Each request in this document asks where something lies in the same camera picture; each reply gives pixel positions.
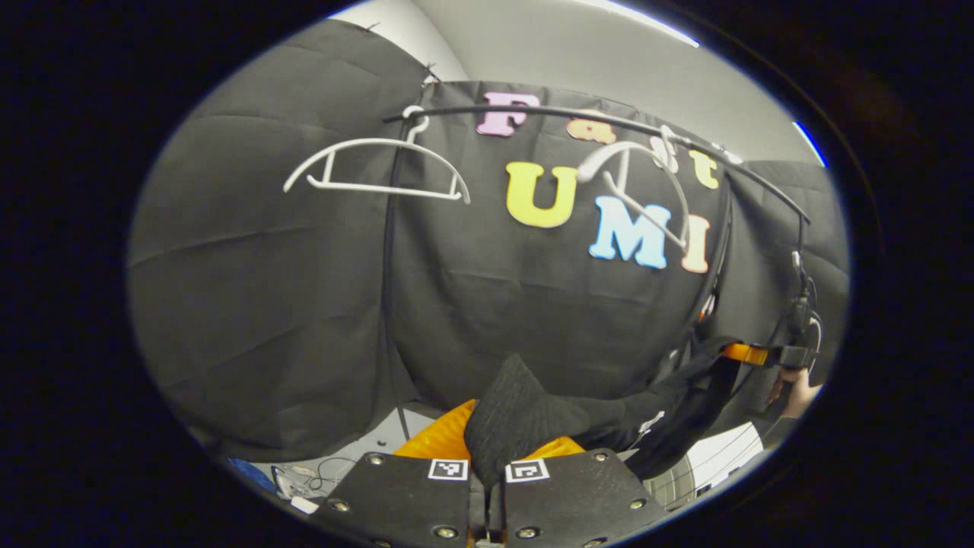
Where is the white plastic hanger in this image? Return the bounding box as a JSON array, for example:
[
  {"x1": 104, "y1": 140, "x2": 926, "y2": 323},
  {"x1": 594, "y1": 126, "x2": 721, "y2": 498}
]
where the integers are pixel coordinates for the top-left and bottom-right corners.
[
  {"x1": 283, "y1": 107, "x2": 471, "y2": 205},
  {"x1": 576, "y1": 126, "x2": 693, "y2": 252}
]

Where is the black backdrop cloth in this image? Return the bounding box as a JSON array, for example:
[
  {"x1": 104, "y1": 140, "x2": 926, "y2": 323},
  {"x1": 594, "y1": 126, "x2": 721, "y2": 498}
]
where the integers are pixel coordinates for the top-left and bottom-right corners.
[{"x1": 128, "y1": 19, "x2": 851, "y2": 465}]

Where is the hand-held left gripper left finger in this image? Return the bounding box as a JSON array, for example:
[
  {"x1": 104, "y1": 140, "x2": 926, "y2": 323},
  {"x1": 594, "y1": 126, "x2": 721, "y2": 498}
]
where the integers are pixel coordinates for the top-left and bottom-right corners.
[{"x1": 312, "y1": 400, "x2": 488, "y2": 548}]

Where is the black metal clothes rack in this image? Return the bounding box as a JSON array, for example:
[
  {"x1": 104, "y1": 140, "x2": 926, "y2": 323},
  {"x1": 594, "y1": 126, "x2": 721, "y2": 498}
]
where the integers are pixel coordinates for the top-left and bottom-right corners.
[{"x1": 380, "y1": 105, "x2": 811, "y2": 442}]

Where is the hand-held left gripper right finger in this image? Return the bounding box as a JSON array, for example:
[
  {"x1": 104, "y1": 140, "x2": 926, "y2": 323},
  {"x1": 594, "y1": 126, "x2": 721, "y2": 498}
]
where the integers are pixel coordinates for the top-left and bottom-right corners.
[{"x1": 487, "y1": 435, "x2": 672, "y2": 548}]

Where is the black knit jacket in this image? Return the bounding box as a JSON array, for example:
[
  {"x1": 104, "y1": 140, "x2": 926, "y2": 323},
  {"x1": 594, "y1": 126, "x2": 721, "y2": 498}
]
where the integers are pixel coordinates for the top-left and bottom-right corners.
[{"x1": 464, "y1": 335, "x2": 743, "y2": 488}]

